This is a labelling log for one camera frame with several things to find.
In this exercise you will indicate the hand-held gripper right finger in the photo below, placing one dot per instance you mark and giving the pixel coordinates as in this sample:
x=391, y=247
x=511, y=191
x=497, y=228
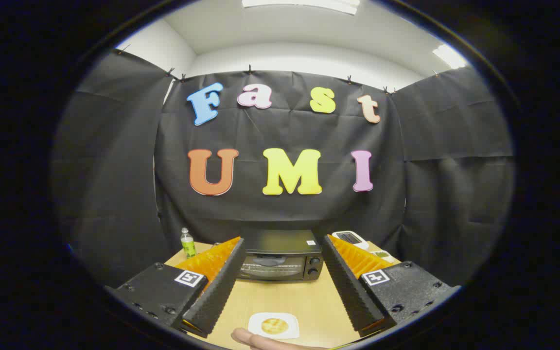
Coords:
x=348, y=287

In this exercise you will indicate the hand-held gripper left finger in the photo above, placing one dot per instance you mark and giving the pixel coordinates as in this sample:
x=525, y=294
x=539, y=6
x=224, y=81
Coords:
x=221, y=287

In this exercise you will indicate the golden bread bun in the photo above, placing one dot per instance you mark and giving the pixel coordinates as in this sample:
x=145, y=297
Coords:
x=275, y=325

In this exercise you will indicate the black toaster oven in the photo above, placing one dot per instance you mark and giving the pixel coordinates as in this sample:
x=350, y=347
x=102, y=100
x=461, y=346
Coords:
x=280, y=241

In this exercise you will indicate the white pop-up toaster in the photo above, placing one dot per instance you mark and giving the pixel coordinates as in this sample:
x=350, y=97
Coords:
x=350, y=239

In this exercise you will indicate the small white snack dish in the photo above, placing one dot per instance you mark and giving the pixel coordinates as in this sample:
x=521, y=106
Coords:
x=382, y=255

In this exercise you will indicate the white square plate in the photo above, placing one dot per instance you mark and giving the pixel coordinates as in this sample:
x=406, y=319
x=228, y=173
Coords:
x=255, y=324

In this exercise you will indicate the green label drink bottle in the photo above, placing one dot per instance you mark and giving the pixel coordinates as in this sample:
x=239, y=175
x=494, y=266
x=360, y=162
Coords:
x=188, y=248

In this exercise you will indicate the small ceiling light panel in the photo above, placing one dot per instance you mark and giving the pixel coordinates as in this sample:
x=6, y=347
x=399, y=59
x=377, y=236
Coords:
x=450, y=56

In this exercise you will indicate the long ceiling light panel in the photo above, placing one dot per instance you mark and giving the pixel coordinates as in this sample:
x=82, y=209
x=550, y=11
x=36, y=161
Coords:
x=304, y=4

